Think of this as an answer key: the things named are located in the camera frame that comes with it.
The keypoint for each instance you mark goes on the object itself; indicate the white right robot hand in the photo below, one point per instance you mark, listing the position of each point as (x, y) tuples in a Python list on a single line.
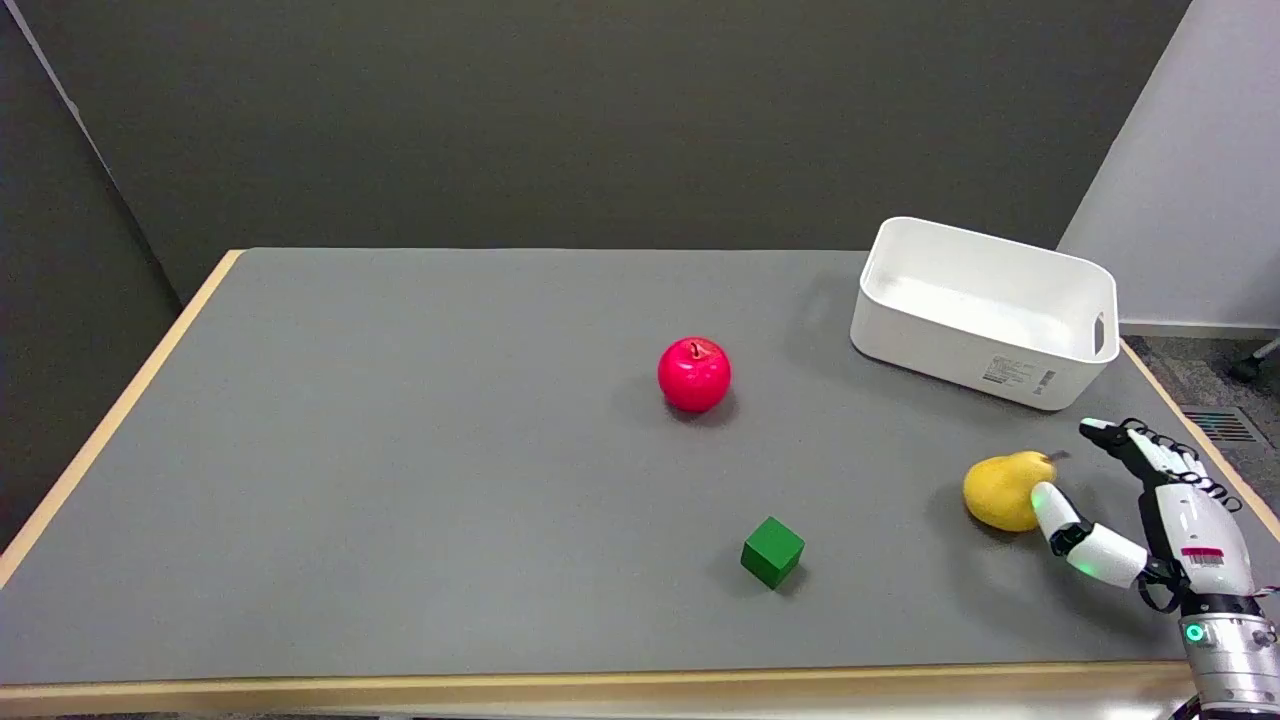
[(1190, 525)]

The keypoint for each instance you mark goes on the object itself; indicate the yellow pear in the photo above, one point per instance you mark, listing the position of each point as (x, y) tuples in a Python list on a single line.
[(1000, 490)]

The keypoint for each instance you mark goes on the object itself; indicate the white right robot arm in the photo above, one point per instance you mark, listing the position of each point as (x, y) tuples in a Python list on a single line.
[(1235, 658)]

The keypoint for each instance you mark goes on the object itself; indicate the black floor vent grille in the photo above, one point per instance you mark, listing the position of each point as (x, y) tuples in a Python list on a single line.
[(1222, 427)]

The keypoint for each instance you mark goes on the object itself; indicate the black chair caster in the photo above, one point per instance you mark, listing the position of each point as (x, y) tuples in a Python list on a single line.
[(1250, 364)]

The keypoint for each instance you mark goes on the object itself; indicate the white plastic bin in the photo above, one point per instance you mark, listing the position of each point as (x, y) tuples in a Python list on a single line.
[(985, 312)]

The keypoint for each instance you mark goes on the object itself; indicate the green cube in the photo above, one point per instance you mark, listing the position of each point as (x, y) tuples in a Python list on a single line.
[(772, 552)]

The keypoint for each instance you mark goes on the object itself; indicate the red apple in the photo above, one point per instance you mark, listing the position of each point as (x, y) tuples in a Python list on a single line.
[(694, 374)]

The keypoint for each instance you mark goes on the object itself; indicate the grey table mat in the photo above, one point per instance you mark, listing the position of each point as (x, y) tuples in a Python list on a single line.
[(560, 470)]

